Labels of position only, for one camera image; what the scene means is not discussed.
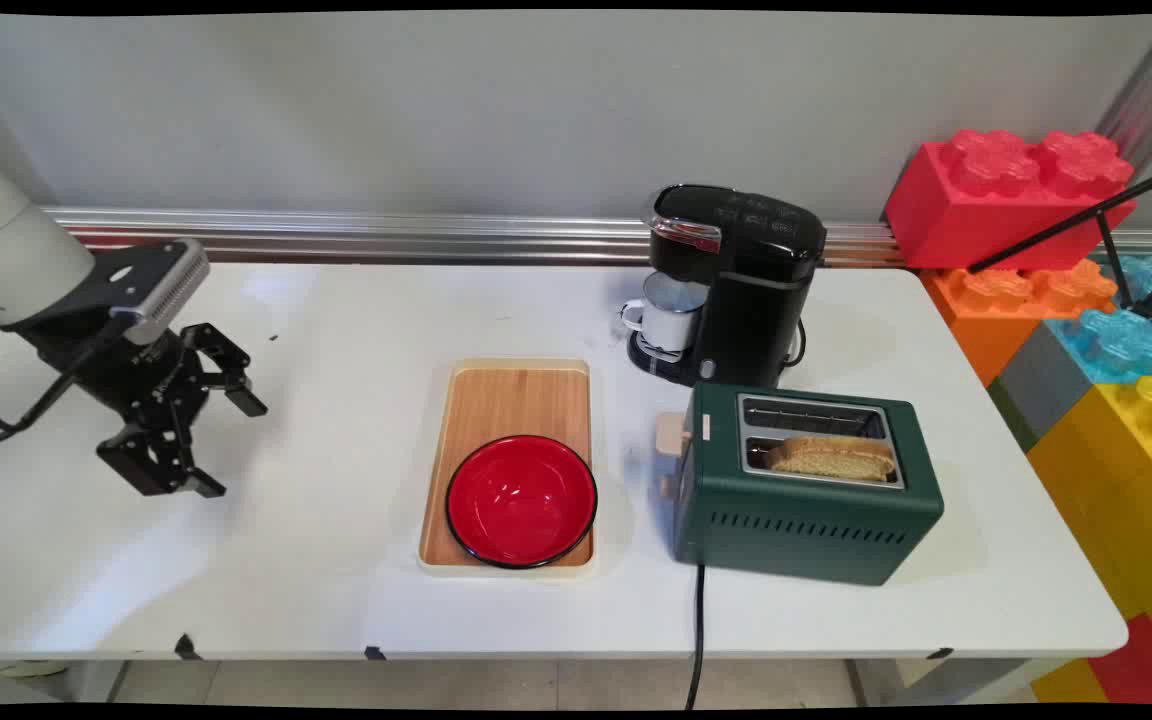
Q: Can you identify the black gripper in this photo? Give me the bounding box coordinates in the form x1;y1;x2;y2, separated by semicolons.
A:
18;315;270;499

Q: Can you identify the green two-slot toaster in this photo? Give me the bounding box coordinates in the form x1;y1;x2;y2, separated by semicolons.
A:
655;381;946;588

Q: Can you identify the wooden serving tray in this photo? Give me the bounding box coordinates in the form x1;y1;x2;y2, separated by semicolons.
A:
417;357;600;579

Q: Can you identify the red bowl black rim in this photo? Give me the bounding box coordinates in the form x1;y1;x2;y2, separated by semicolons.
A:
444;433;600;571

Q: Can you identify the white enamel mug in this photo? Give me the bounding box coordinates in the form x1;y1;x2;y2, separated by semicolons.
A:
620;271;710;354

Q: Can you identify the black coffee machine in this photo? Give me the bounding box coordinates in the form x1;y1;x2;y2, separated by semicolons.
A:
625;182;828;390

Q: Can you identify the toasted bread slice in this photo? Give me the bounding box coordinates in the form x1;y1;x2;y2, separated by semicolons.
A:
766;435;900;484

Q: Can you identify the big orange toy brick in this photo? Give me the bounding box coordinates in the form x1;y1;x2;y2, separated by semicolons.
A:
920;257;1120;387

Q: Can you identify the big red toy brick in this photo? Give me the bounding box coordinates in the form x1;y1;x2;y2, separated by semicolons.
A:
883;127;1138;272

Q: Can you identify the big grey toy brick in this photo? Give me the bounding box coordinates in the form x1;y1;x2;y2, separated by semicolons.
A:
995;321;1098;442

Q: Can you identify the big light blue toy brick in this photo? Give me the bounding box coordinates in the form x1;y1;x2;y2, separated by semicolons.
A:
1044;252;1152;387

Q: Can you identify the black tripod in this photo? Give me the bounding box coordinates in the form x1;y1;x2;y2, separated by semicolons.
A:
966;159;1152;327

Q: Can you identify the big yellow toy brick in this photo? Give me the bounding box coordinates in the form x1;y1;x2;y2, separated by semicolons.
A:
1025;374;1152;673

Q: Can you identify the flat red toy brick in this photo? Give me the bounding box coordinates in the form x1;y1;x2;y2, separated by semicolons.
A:
1086;611;1152;707

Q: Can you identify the aluminium upright profile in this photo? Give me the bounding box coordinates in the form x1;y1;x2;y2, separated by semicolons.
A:
1095;14;1152;183

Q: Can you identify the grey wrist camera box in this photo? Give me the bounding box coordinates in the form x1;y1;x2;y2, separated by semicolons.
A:
108;238;211;347

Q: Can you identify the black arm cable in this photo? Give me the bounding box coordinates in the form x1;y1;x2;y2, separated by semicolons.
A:
0;340;112;452

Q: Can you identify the aluminium wall rail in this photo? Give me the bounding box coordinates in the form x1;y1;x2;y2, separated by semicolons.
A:
40;206;1152;268

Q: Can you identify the black toaster power cable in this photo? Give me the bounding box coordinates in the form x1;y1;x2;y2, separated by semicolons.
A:
683;563;708;711

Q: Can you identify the white table leg frame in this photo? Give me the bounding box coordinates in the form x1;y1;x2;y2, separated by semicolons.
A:
850;657;1039;707

